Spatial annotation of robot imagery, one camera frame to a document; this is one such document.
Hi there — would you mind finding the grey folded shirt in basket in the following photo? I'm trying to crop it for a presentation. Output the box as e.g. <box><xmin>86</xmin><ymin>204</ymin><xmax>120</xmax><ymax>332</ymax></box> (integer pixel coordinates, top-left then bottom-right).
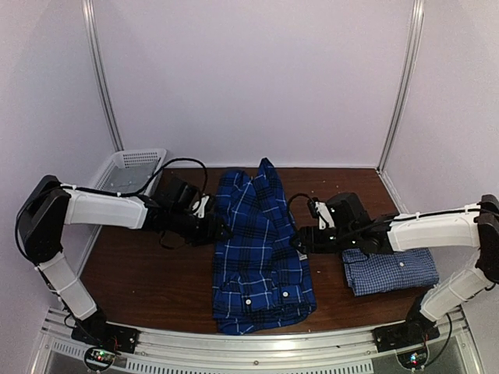
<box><xmin>106</xmin><ymin>163</ymin><xmax>154</xmax><ymax>192</ymax></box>

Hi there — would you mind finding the circuit board with leds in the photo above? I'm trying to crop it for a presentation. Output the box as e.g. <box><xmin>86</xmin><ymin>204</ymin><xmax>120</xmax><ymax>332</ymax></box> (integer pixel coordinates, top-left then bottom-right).
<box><xmin>397</xmin><ymin>348</ymin><xmax>429</xmax><ymax>371</ymax></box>
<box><xmin>83</xmin><ymin>347</ymin><xmax>118</xmax><ymax>371</ymax></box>

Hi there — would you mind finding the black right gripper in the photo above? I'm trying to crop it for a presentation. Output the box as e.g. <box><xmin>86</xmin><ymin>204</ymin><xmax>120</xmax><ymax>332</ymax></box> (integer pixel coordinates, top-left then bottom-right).
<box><xmin>289</xmin><ymin>226</ymin><xmax>358</xmax><ymax>255</ymax></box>

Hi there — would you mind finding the white plastic mesh basket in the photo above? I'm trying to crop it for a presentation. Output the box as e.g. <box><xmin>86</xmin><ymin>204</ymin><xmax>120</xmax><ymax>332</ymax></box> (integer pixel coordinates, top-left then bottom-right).
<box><xmin>88</xmin><ymin>148</ymin><xmax>168</xmax><ymax>192</ymax></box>

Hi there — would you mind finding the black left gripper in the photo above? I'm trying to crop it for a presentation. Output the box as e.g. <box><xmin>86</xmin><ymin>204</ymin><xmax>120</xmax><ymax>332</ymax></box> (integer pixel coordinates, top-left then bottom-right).
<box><xmin>169</xmin><ymin>207</ymin><xmax>234</xmax><ymax>246</ymax></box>

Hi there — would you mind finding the aluminium front rail frame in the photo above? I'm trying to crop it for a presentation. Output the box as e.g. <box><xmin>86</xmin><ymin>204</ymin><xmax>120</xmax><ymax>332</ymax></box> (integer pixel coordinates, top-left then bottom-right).
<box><xmin>27</xmin><ymin>308</ymin><xmax>485</xmax><ymax>373</ymax></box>

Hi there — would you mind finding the dark blue plaid shirt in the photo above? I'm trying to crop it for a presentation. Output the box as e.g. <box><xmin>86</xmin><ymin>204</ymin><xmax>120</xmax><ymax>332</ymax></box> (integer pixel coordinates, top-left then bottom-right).
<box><xmin>212</xmin><ymin>158</ymin><xmax>317</xmax><ymax>335</ymax></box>

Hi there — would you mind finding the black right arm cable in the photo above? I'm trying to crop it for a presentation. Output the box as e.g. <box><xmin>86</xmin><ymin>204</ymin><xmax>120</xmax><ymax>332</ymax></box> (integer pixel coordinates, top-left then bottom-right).
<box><xmin>287</xmin><ymin>193</ymin><xmax>317</xmax><ymax>227</ymax></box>

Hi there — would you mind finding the left circuit board with leds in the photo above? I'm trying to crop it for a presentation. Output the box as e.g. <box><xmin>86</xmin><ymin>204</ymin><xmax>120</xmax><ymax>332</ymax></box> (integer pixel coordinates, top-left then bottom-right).
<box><xmin>83</xmin><ymin>347</ymin><xmax>118</xmax><ymax>371</ymax></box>

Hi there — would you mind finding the aluminium corner post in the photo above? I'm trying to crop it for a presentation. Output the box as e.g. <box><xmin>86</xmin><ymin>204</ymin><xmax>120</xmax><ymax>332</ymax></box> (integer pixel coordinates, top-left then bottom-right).
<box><xmin>82</xmin><ymin>0</ymin><xmax>124</xmax><ymax>152</ymax></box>
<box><xmin>377</xmin><ymin>0</ymin><xmax>425</xmax><ymax>174</ymax></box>

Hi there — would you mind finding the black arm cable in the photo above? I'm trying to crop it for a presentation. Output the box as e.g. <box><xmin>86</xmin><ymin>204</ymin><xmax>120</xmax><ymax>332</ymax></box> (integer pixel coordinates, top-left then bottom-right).
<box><xmin>287</xmin><ymin>193</ymin><xmax>317</xmax><ymax>227</ymax></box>
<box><xmin>128</xmin><ymin>157</ymin><xmax>209</xmax><ymax>196</ymax></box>

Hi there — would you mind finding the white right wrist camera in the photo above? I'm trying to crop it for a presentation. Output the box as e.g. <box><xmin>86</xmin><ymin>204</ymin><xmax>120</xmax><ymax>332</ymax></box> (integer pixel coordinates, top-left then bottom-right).
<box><xmin>308</xmin><ymin>199</ymin><xmax>335</xmax><ymax>230</ymax></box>

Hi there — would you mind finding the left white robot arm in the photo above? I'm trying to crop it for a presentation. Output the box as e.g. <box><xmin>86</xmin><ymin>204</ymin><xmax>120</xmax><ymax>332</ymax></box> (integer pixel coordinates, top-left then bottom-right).
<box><xmin>15</xmin><ymin>175</ymin><xmax>232</xmax><ymax>346</ymax></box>

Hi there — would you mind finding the right circuit board with leds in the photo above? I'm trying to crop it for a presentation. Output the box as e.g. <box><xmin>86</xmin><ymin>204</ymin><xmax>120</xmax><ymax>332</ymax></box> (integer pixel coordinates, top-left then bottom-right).
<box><xmin>397</xmin><ymin>348</ymin><xmax>429</xmax><ymax>371</ymax></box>

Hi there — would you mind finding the aluminium corner post left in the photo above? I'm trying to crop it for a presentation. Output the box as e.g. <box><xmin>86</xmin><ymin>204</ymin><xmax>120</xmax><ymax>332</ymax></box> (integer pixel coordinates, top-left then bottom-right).
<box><xmin>82</xmin><ymin>0</ymin><xmax>124</xmax><ymax>152</ymax></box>

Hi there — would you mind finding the folded blue gingham shirt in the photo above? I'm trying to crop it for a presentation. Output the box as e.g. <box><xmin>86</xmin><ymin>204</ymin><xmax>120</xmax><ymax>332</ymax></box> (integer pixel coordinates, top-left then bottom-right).
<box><xmin>342</xmin><ymin>249</ymin><xmax>440</xmax><ymax>297</ymax></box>

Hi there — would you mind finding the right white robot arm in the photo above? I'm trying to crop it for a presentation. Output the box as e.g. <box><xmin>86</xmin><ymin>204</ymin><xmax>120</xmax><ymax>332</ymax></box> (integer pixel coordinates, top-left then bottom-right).
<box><xmin>290</xmin><ymin>192</ymin><xmax>498</xmax><ymax>344</ymax></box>

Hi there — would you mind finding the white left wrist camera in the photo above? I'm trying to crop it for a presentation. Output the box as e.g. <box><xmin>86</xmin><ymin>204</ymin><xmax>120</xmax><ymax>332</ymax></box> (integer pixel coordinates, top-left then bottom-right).
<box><xmin>191</xmin><ymin>195</ymin><xmax>213</xmax><ymax>218</ymax></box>

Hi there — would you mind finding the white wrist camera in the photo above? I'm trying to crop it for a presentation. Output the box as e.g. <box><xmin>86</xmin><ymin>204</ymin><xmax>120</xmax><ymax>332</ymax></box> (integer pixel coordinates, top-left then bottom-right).
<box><xmin>191</xmin><ymin>195</ymin><xmax>213</xmax><ymax>218</ymax></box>
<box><xmin>308</xmin><ymin>199</ymin><xmax>335</xmax><ymax>230</ymax></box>

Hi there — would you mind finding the aluminium corner post right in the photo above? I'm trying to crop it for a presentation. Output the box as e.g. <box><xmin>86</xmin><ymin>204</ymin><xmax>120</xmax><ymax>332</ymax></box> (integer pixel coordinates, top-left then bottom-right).
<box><xmin>377</xmin><ymin>0</ymin><xmax>425</xmax><ymax>174</ymax></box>

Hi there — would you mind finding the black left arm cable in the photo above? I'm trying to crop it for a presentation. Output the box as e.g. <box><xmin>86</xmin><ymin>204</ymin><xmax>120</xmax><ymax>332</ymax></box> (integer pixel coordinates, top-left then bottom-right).
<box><xmin>128</xmin><ymin>157</ymin><xmax>209</xmax><ymax>196</ymax></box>

